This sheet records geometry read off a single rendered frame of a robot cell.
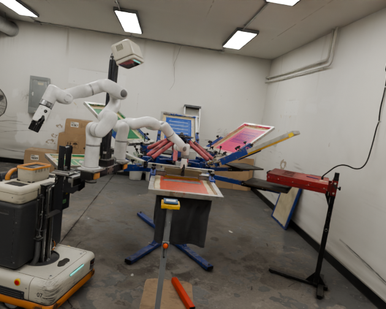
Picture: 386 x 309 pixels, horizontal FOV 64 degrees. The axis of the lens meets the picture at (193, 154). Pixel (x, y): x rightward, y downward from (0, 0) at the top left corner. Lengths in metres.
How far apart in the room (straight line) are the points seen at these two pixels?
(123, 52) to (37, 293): 1.78
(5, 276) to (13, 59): 5.66
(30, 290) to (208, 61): 5.74
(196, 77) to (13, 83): 3.90
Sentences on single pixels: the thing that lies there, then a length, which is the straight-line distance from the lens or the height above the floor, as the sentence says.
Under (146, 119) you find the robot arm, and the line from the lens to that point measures 2.63.
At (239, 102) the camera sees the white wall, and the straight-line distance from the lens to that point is 7.23.
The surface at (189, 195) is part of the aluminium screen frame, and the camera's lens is 2.40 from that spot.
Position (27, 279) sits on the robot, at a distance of 2.67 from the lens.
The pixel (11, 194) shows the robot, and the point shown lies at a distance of 2.57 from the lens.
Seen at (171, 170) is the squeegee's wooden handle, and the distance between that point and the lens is 2.96.
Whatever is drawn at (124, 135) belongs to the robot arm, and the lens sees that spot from 2.54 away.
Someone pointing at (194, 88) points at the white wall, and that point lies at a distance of 7.07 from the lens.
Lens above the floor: 1.59
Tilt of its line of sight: 7 degrees down
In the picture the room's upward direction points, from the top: 8 degrees clockwise
